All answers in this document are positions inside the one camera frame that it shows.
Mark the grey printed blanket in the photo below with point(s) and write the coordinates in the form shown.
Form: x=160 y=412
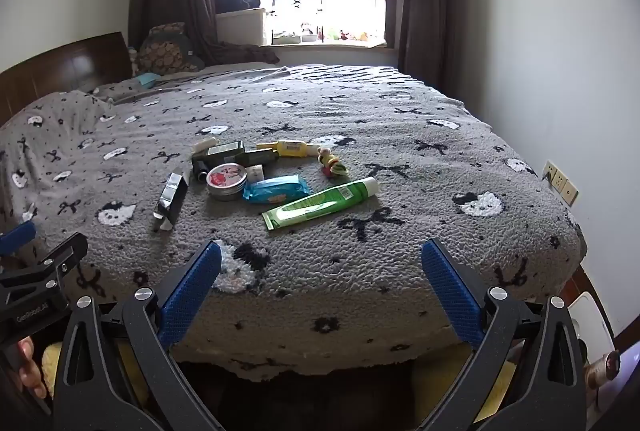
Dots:
x=375 y=131

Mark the white cylindrical stick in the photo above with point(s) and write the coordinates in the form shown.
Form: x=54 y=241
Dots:
x=204 y=145

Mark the wooden headboard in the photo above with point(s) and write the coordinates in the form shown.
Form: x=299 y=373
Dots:
x=60 y=66

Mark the brown patterned pillow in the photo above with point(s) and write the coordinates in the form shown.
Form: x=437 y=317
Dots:
x=160 y=51

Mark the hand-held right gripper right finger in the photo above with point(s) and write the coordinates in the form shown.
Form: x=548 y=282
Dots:
x=450 y=291

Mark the white wall socket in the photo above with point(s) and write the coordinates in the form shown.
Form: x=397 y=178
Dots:
x=559 y=181
x=569 y=194
x=550 y=170

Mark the teal cloth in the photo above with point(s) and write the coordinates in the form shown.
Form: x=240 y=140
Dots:
x=148 y=80

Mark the colourful small toy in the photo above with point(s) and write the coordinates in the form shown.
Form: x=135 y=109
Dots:
x=330 y=163

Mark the person's left hand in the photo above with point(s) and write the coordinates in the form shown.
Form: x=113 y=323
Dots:
x=31 y=368

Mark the white plastic bin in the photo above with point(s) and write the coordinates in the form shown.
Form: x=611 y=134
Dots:
x=590 y=311

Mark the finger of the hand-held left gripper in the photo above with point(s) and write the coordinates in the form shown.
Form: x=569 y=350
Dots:
x=62 y=256
x=17 y=237

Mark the small black bottle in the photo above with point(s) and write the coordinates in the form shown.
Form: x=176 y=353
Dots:
x=201 y=170

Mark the yellow tube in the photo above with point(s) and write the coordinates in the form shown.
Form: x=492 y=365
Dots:
x=290 y=147

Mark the blue wipes packet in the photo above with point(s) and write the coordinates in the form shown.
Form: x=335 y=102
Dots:
x=275 y=190

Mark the white storage box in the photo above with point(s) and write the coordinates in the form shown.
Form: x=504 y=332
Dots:
x=240 y=27

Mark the row of small windowsill figurines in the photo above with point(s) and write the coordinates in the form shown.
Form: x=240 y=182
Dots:
x=345 y=34

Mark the round tin with red lid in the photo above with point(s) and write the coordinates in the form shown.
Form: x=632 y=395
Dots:
x=227 y=181

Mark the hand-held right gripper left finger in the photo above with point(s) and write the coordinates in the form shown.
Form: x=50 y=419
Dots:
x=192 y=291

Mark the large dark green bottle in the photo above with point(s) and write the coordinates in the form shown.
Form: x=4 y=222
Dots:
x=225 y=149

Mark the yellow fleece clothing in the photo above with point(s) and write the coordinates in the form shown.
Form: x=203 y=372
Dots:
x=440 y=378

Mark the grey dotted pillow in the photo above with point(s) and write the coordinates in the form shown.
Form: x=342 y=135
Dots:
x=50 y=111
x=122 y=90

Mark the green tube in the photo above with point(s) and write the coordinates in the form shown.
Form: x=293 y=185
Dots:
x=320 y=203

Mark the black box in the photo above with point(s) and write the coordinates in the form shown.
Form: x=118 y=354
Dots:
x=170 y=201

